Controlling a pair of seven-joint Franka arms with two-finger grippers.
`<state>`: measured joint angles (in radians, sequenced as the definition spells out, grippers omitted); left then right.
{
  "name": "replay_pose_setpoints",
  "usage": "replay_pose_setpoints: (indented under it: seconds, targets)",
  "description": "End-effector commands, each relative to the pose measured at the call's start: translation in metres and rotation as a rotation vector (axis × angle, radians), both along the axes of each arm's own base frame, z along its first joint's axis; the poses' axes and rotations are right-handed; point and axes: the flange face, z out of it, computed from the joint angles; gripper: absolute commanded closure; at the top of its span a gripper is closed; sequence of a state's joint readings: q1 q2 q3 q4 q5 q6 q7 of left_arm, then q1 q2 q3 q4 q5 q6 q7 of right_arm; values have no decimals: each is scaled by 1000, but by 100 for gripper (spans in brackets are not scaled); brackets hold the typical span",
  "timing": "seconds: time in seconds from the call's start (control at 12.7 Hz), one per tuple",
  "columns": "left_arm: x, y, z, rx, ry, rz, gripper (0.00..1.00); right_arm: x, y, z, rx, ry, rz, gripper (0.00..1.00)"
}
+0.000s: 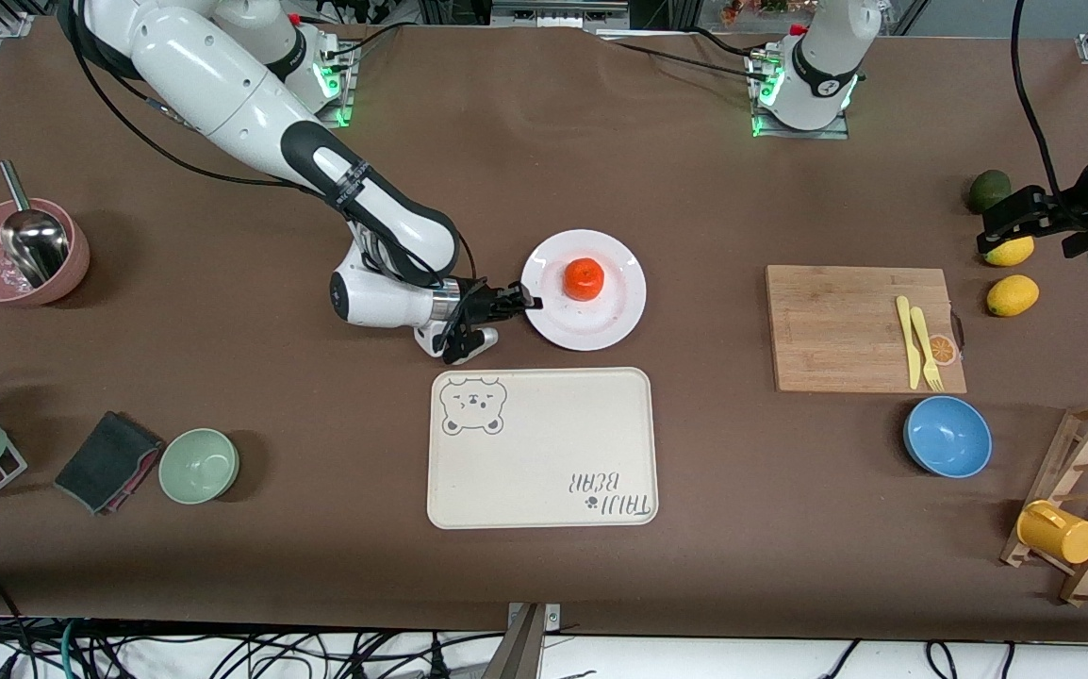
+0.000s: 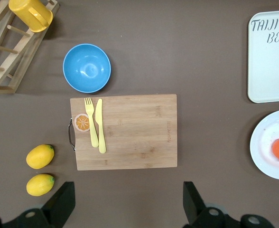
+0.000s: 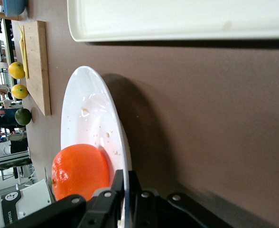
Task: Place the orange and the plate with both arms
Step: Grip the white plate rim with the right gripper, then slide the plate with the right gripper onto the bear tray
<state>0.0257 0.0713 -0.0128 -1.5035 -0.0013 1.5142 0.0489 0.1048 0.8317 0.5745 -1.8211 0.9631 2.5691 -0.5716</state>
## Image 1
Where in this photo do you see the orange mandarin fruit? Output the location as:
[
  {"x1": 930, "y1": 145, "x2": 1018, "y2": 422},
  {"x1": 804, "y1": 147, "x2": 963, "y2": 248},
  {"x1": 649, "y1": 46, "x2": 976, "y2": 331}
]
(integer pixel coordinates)
[{"x1": 563, "y1": 257, "x2": 605, "y2": 303}]

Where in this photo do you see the white round plate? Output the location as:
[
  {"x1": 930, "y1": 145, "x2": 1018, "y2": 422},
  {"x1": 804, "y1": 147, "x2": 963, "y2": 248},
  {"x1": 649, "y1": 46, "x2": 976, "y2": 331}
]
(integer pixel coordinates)
[{"x1": 520, "y1": 229, "x2": 648, "y2": 353}]

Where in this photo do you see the yellow lemon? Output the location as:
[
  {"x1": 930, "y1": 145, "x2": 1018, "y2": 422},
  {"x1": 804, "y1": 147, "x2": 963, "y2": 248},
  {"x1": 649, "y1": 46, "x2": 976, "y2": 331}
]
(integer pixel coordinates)
[
  {"x1": 983, "y1": 234, "x2": 1036, "y2": 268},
  {"x1": 986, "y1": 274, "x2": 1041, "y2": 318}
]

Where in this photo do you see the dark green avocado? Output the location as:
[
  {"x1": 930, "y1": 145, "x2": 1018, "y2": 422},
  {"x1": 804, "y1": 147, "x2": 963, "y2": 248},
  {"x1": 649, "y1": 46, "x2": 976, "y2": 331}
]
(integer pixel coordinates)
[{"x1": 967, "y1": 170, "x2": 1013, "y2": 215}]

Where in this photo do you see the cream tray with bear print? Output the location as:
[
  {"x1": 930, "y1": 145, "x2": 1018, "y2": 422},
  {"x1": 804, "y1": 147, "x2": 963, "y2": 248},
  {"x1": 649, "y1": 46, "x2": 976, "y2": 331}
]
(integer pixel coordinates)
[{"x1": 427, "y1": 368, "x2": 659, "y2": 530}]

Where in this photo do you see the yellow plastic fork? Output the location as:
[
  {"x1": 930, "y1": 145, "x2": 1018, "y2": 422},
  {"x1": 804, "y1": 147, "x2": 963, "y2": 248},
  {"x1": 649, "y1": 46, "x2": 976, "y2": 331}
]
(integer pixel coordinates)
[{"x1": 910, "y1": 306, "x2": 945, "y2": 392}]

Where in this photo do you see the yellow plastic knife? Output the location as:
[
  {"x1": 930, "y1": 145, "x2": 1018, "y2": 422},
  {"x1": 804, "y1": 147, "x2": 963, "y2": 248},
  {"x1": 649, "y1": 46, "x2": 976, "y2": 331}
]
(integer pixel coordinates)
[{"x1": 896, "y1": 295, "x2": 923, "y2": 390}]

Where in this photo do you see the wooden cutting board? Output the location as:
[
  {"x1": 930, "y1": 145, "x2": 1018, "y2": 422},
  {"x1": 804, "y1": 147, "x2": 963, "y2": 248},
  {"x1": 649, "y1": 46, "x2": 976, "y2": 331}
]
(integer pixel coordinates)
[{"x1": 768, "y1": 267, "x2": 967, "y2": 394}]

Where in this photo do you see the blue bowl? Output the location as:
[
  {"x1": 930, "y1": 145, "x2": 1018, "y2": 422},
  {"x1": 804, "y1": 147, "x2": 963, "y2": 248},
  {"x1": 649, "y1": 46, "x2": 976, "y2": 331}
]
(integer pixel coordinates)
[{"x1": 903, "y1": 396, "x2": 993, "y2": 479}]

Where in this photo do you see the yellow mug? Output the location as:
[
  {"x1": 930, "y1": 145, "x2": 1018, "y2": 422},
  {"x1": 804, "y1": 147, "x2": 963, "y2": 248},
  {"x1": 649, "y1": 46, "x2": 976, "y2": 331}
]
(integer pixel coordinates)
[{"x1": 1016, "y1": 501, "x2": 1088, "y2": 565}]

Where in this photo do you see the pale green bowl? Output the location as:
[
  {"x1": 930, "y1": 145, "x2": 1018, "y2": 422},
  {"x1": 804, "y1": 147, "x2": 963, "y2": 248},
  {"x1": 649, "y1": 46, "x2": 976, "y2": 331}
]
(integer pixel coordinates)
[{"x1": 158, "y1": 428, "x2": 241, "y2": 505}]

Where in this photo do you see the wooden drying rack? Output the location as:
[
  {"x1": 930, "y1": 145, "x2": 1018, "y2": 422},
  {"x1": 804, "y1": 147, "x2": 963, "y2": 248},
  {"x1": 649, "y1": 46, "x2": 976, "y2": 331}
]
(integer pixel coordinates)
[{"x1": 1000, "y1": 400, "x2": 1088, "y2": 606}]

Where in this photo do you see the dark grey folded cloth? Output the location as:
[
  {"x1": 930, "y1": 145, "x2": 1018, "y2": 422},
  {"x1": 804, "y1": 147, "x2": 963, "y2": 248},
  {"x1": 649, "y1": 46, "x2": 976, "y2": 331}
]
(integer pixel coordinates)
[{"x1": 54, "y1": 411, "x2": 165, "y2": 516}]

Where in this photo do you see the metal scoop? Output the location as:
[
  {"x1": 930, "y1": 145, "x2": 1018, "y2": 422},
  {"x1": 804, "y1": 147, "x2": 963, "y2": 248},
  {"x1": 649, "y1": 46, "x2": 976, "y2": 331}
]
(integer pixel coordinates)
[{"x1": 0, "y1": 159, "x2": 71, "y2": 289}]

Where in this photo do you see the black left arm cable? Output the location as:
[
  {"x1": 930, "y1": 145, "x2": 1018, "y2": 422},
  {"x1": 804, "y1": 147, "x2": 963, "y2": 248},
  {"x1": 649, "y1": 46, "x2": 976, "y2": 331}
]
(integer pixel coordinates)
[{"x1": 1011, "y1": 0, "x2": 1073, "y2": 204}]

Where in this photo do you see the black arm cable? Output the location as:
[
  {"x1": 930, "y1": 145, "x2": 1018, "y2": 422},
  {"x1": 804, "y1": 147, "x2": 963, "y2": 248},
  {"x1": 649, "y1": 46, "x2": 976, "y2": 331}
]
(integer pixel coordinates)
[
  {"x1": 68, "y1": 19, "x2": 328, "y2": 194},
  {"x1": 1011, "y1": 0, "x2": 1073, "y2": 204}
]

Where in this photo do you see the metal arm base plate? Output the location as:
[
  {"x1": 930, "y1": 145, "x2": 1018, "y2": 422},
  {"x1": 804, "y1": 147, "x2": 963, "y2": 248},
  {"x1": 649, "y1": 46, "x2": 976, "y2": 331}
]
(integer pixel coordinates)
[
  {"x1": 745, "y1": 47, "x2": 853, "y2": 141},
  {"x1": 254, "y1": 42, "x2": 357, "y2": 129}
]

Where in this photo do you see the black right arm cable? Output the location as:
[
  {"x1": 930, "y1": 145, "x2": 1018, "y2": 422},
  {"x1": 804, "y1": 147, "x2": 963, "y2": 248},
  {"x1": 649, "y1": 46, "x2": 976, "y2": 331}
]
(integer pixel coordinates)
[{"x1": 68, "y1": 19, "x2": 328, "y2": 194}]

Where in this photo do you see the black base cable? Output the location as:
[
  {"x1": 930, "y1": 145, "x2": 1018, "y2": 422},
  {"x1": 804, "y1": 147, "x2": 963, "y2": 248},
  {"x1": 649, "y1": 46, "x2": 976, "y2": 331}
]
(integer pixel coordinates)
[
  {"x1": 599, "y1": 26, "x2": 771, "y2": 81},
  {"x1": 332, "y1": 21, "x2": 418, "y2": 72}
]

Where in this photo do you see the metal camera post bracket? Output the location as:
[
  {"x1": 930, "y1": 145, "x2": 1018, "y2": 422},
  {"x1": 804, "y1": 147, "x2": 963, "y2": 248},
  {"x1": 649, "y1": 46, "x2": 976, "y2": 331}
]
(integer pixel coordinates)
[{"x1": 504, "y1": 602, "x2": 561, "y2": 679}]

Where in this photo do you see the teal floor cable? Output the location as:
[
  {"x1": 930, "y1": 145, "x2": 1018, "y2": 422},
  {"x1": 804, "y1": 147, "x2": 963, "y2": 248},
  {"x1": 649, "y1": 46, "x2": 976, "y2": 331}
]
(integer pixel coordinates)
[{"x1": 59, "y1": 620, "x2": 85, "y2": 679}]

